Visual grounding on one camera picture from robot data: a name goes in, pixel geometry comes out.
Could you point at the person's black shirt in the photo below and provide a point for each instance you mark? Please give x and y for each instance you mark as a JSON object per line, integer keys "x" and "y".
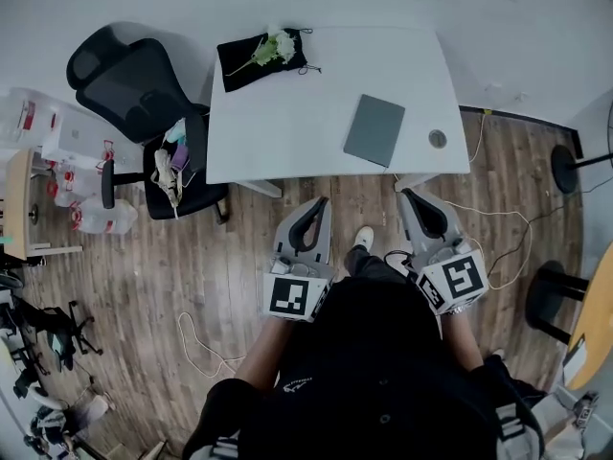
{"x": 373, "y": 352}

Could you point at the beige knotted cloth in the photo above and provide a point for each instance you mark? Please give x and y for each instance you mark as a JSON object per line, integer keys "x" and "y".
{"x": 165, "y": 175}

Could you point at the clear teal water bottle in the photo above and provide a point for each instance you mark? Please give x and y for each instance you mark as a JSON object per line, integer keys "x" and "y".
{"x": 176, "y": 131}

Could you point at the white cardboard box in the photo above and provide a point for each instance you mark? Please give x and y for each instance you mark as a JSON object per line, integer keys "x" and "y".
{"x": 72, "y": 137}

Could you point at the person's left forearm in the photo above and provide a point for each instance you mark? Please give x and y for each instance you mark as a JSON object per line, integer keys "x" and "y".
{"x": 263, "y": 352}

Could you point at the person's right forearm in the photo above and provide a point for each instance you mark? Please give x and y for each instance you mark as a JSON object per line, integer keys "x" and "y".
{"x": 462, "y": 348}

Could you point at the black standing fan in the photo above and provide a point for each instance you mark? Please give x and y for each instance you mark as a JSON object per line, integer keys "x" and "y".
{"x": 564, "y": 168}

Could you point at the black mesh office chair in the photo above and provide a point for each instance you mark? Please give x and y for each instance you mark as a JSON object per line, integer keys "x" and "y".
{"x": 129, "y": 89}

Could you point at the white artificial flower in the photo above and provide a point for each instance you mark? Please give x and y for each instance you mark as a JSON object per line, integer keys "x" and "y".
{"x": 280, "y": 46}

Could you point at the light wooden side table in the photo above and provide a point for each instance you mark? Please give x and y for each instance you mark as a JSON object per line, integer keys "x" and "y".
{"x": 16, "y": 199}

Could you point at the round wooden table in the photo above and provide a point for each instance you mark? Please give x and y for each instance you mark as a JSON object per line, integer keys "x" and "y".
{"x": 598, "y": 314}

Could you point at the purple pouch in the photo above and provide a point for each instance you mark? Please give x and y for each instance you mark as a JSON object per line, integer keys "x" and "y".
{"x": 180, "y": 156}

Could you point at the black swivel chair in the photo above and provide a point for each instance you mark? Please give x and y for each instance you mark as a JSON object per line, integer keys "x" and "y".
{"x": 52, "y": 333}

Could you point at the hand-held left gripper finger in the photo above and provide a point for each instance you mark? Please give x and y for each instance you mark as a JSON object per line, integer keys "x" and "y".
{"x": 325, "y": 237}
{"x": 287, "y": 233}

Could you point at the person's right shoe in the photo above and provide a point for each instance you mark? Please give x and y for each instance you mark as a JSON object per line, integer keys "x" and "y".
{"x": 365, "y": 237}

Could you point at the silver wristwatch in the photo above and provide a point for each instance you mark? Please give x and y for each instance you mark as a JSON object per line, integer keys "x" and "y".
{"x": 460, "y": 310}

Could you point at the person's right leg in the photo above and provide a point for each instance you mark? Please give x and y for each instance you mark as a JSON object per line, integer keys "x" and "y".
{"x": 373, "y": 266}

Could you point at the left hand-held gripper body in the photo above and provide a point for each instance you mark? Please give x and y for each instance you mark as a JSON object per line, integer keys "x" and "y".
{"x": 287, "y": 297}

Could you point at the black round stool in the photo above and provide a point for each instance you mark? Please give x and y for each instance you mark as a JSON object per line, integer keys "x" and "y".
{"x": 546, "y": 290}

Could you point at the grey notebook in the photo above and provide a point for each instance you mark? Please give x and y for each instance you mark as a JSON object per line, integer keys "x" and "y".
{"x": 374, "y": 130}

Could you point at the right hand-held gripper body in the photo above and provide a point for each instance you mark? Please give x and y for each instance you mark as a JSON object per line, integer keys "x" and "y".
{"x": 462, "y": 276}

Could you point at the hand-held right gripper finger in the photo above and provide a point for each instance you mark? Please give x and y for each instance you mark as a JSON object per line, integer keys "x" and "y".
{"x": 408, "y": 218}
{"x": 447, "y": 218}

